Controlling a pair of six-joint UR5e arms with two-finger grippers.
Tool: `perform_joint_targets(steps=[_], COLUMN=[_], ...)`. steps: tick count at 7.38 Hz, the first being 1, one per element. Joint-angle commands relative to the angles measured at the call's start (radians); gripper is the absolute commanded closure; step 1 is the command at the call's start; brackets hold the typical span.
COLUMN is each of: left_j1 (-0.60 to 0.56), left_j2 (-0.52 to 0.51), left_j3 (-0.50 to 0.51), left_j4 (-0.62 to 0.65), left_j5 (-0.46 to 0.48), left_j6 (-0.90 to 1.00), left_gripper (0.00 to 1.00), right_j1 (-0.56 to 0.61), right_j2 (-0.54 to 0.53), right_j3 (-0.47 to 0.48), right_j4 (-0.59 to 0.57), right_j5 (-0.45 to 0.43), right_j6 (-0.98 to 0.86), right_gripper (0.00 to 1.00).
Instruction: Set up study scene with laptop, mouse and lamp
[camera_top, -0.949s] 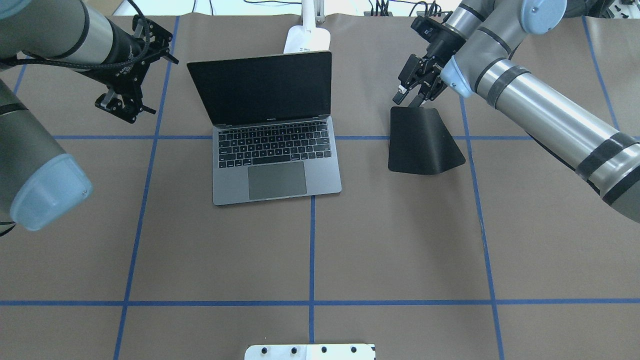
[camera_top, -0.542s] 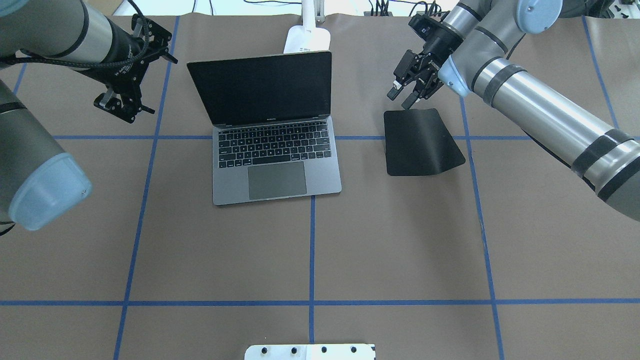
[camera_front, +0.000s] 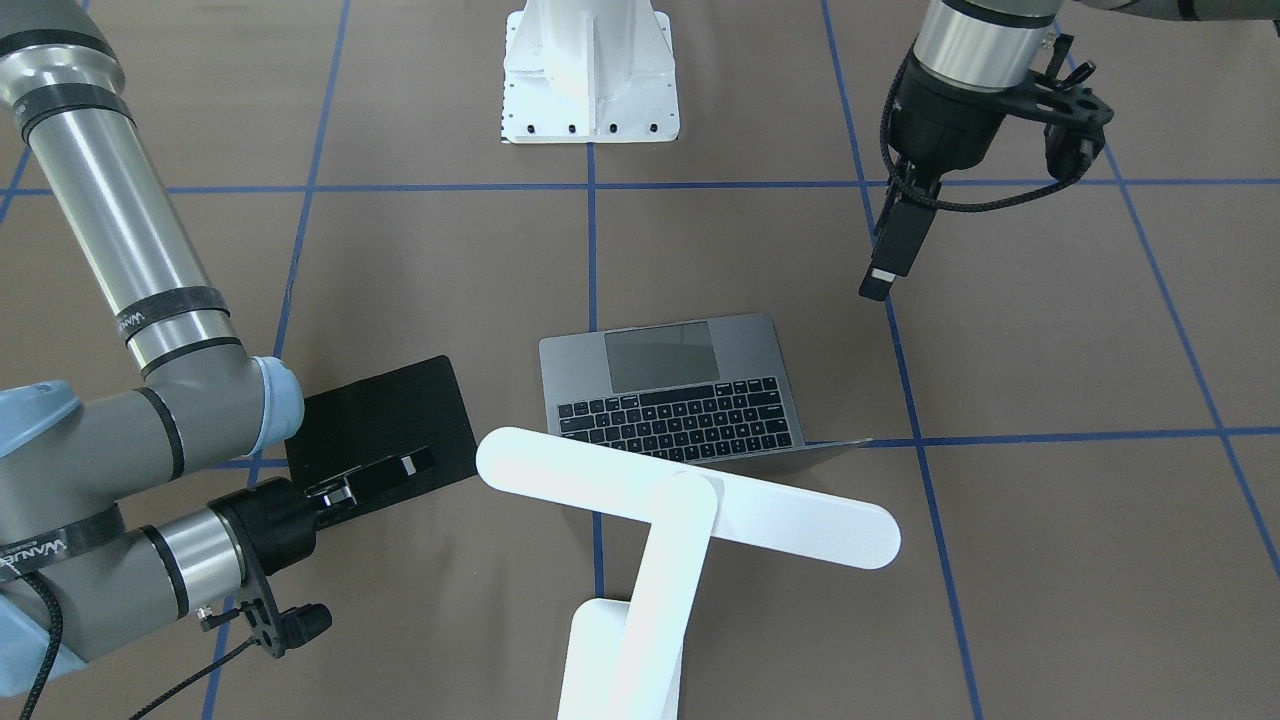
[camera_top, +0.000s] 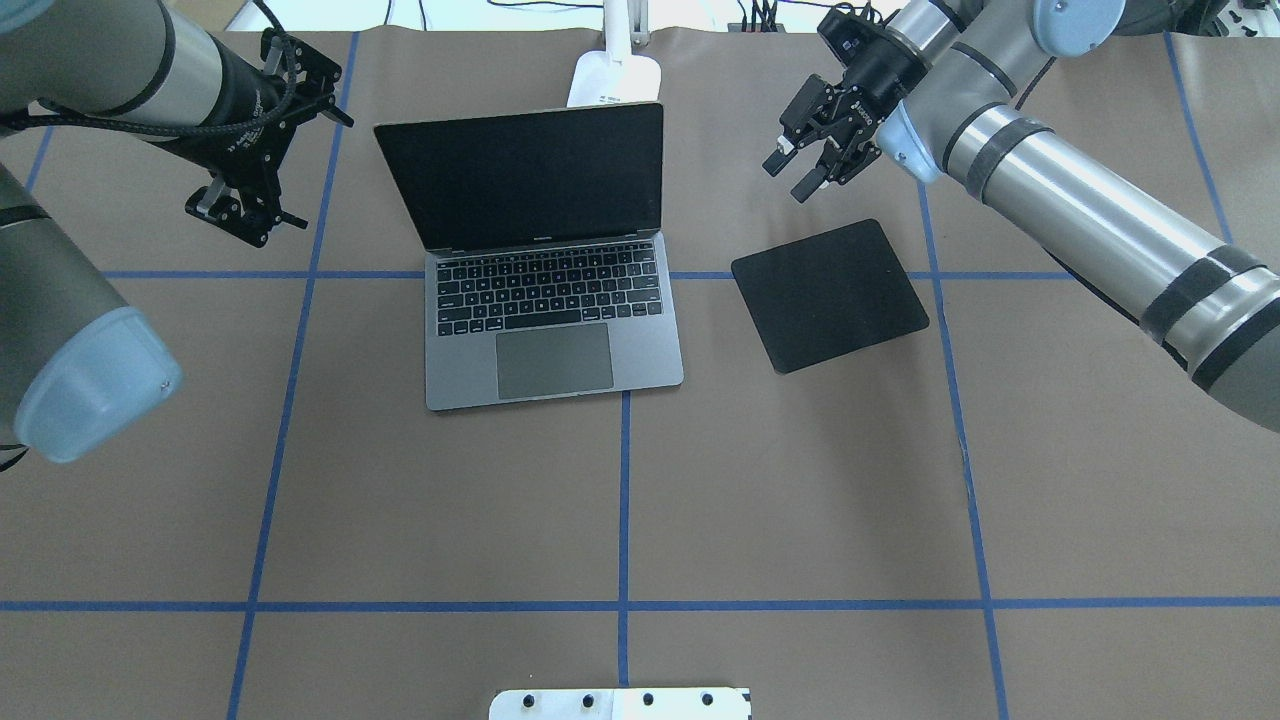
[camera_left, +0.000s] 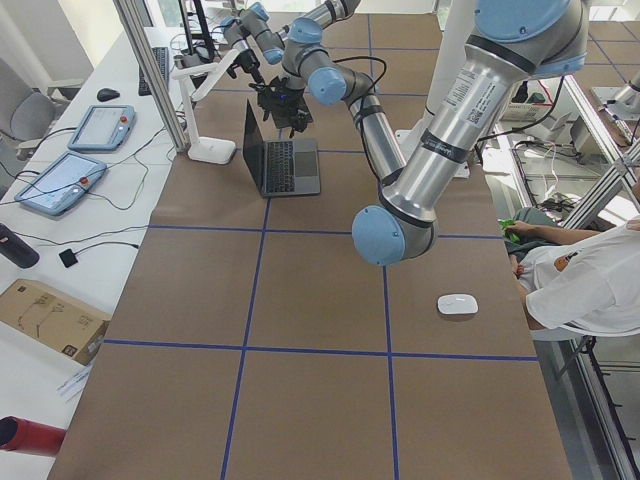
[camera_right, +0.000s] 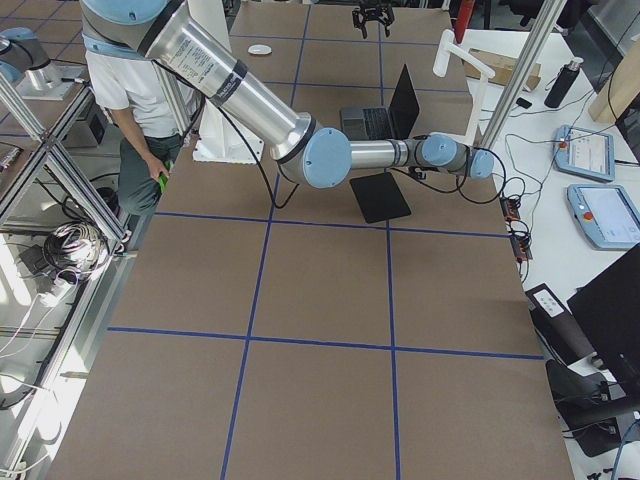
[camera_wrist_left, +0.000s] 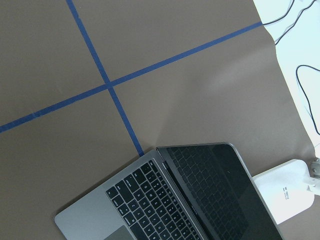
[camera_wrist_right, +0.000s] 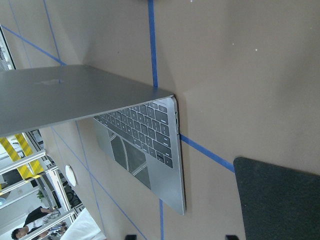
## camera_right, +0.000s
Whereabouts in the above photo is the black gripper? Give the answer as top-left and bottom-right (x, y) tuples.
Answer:
(352, 0), (395, 40)

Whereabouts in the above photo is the white desk lamp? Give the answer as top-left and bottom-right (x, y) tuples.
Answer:
(432, 29), (496, 146)

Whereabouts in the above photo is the grey laptop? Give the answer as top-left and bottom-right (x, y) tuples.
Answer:
(340, 65), (420, 141)

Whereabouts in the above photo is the white computer mouse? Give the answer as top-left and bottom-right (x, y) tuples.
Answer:
(247, 44), (272, 56)

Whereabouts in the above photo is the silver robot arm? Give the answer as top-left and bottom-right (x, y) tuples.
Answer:
(81, 1), (495, 189)

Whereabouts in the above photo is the red cylinder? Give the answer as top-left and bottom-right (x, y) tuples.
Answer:
(454, 0), (475, 44)

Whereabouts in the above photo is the cardboard box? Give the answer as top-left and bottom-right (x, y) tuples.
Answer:
(469, 49), (541, 91)

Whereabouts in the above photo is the small black square device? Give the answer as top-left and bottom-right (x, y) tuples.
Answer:
(516, 98), (532, 109)

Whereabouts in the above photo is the black water bottle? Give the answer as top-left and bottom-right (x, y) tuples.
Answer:
(544, 57), (584, 108)

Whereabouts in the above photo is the upper blue teach pendant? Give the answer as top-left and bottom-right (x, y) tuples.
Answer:
(553, 124), (615, 182)

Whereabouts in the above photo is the blue teach pendant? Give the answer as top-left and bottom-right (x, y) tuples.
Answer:
(566, 184), (639, 251)
(553, 124), (615, 182)

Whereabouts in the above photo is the person in white shirt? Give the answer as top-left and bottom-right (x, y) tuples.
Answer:
(85, 51), (183, 216)

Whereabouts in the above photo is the orange black usb hub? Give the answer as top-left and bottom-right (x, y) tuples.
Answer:
(500, 197), (532, 263)

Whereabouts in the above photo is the lower blue teach pendant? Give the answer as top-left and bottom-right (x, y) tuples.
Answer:
(566, 184), (639, 251)

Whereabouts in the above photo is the black monitor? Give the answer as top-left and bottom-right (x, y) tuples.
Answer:
(568, 246), (639, 393)

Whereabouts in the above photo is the aluminium frame post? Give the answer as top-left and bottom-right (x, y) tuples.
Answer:
(480, 0), (567, 150)

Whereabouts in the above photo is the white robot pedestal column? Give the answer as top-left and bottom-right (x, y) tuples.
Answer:
(188, 0), (264, 164)

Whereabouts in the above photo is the black robot wrist cable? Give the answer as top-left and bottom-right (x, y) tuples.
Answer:
(214, 104), (509, 210)

